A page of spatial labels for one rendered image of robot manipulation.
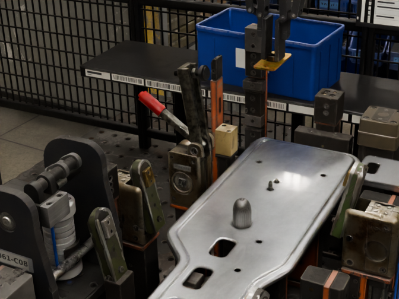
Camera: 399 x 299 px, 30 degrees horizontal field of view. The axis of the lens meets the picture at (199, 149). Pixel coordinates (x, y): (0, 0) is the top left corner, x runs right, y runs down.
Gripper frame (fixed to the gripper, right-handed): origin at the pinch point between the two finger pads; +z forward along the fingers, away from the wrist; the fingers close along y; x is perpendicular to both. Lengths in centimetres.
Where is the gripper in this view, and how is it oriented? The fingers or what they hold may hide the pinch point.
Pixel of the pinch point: (273, 38)
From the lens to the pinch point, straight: 124.7
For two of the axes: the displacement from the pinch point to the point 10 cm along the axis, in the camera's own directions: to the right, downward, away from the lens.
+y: 8.9, 1.9, -4.1
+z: 0.2, 8.9, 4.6
